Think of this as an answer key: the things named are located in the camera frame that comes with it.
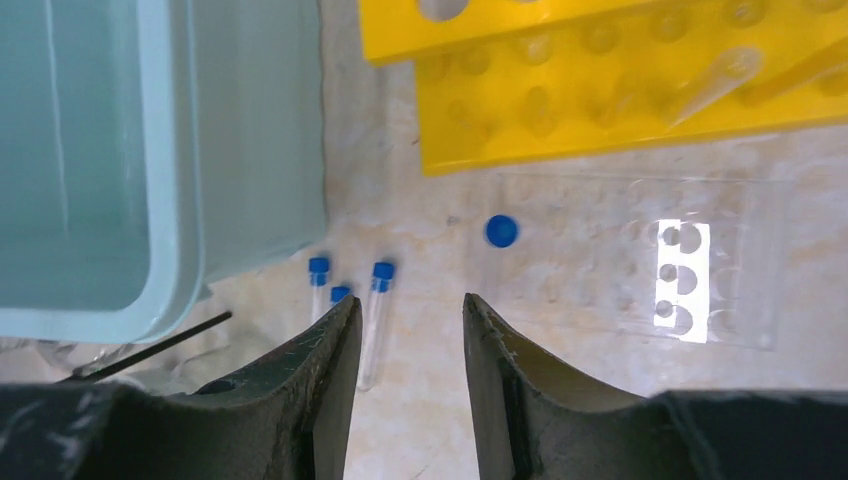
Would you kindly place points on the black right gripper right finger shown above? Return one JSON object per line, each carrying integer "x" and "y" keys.
{"x": 538, "y": 417}

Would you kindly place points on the yellow test tube rack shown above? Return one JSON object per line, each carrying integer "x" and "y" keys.
{"x": 508, "y": 82}

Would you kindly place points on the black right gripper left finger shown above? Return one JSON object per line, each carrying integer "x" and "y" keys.
{"x": 286, "y": 415}

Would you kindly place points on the clear test tube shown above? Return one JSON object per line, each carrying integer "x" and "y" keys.
{"x": 731, "y": 69}

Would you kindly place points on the clear glass beaker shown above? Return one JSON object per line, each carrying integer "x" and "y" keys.
{"x": 172, "y": 371}

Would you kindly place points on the blue capped test tube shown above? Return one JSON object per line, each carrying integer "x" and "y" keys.
{"x": 338, "y": 293}
{"x": 373, "y": 323}
{"x": 501, "y": 231}
{"x": 319, "y": 268}

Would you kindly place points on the teal plastic bin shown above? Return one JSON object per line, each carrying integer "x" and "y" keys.
{"x": 149, "y": 149}

